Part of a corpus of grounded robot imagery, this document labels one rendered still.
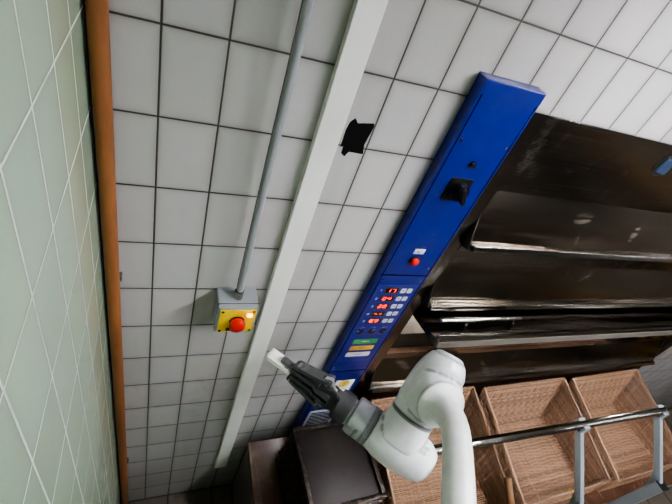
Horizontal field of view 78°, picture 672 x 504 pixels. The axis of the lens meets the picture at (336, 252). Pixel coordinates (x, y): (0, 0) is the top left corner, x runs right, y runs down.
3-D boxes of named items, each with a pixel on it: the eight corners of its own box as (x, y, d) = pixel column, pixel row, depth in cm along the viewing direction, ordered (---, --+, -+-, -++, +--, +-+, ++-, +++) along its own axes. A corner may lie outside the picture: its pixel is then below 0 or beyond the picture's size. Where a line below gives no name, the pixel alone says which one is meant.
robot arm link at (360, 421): (356, 451, 95) (334, 435, 96) (372, 420, 102) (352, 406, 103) (370, 433, 90) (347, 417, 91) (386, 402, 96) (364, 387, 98)
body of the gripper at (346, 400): (349, 415, 91) (315, 390, 93) (337, 432, 97) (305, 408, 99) (363, 391, 97) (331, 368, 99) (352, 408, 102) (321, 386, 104)
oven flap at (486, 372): (367, 386, 168) (379, 344, 161) (647, 359, 238) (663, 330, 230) (371, 394, 164) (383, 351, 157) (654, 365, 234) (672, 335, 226)
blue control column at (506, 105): (233, 233, 344) (296, -86, 208) (252, 234, 350) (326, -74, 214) (265, 484, 215) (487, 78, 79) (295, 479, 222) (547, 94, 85)
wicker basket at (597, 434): (538, 401, 236) (570, 375, 218) (603, 390, 258) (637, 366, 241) (597, 494, 204) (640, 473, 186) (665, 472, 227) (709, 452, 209)
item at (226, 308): (212, 311, 112) (216, 286, 105) (249, 310, 115) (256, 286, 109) (213, 334, 107) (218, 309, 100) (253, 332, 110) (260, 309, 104)
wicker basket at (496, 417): (453, 413, 212) (481, 385, 195) (533, 400, 235) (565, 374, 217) (504, 520, 180) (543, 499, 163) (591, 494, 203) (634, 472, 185)
